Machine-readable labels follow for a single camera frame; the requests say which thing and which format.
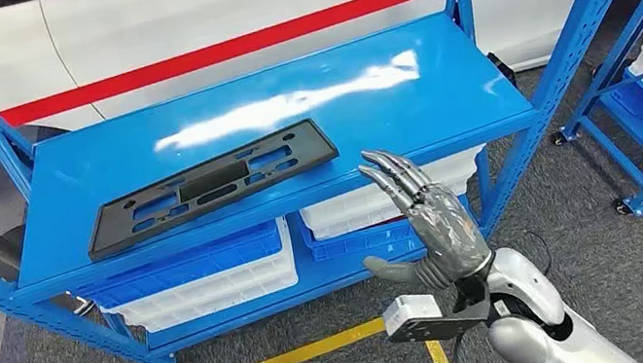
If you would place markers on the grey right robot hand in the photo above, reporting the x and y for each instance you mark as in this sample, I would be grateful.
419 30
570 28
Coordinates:
444 231

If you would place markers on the black plastic plate frame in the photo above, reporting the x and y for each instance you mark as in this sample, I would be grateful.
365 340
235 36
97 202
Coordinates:
217 181

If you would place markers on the blue plastic bin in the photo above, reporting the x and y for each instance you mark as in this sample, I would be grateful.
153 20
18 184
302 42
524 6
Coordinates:
358 242
191 264

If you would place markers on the red barrier belt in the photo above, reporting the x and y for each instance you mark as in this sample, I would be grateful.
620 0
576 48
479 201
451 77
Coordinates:
208 52

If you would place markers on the white car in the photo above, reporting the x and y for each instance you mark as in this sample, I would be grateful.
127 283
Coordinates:
171 22

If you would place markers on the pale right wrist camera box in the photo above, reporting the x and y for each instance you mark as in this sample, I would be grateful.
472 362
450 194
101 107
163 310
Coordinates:
412 312

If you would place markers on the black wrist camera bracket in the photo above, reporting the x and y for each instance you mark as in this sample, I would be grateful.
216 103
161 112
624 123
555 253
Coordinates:
444 326

